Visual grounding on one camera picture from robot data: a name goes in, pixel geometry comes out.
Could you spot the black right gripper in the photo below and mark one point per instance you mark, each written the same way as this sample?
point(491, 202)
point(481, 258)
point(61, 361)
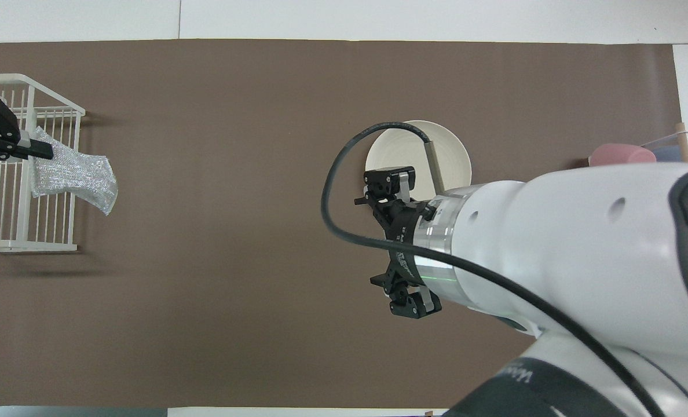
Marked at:
point(405, 231)

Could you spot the cream round plate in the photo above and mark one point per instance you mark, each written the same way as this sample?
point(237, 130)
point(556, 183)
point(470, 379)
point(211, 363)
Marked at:
point(454, 156)

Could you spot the brown table mat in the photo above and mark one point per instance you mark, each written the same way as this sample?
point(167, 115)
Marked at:
point(205, 289)

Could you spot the pink plastic cup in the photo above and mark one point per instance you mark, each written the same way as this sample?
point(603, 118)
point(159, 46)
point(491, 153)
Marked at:
point(616, 155)

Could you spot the cup rack with wooden rod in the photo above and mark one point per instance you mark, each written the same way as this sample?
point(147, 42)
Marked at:
point(682, 139)

